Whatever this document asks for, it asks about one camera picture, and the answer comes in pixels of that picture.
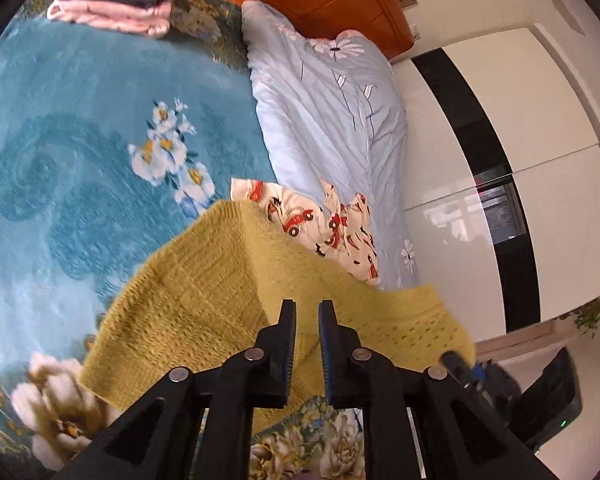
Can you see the blue floral bed blanket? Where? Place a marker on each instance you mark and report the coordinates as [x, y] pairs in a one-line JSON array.
[[111, 144]]

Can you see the mustard knitted sweater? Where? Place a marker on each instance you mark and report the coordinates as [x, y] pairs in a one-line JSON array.
[[206, 295]]

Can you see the pink folded garment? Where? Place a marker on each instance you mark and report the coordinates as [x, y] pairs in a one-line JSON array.
[[153, 22]]

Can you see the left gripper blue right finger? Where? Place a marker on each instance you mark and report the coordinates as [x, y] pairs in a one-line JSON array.
[[432, 424]]

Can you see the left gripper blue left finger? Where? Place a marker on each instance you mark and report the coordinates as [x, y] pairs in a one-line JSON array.
[[196, 425]]

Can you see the white glossy wardrobe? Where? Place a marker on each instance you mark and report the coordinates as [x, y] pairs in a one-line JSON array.
[[502, 182]]

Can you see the light blue floral duvet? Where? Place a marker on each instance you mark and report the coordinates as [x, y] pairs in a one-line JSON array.
[[330, 112]]

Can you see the cream red printed garment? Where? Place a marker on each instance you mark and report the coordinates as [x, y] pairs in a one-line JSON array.
[[331, 228]]

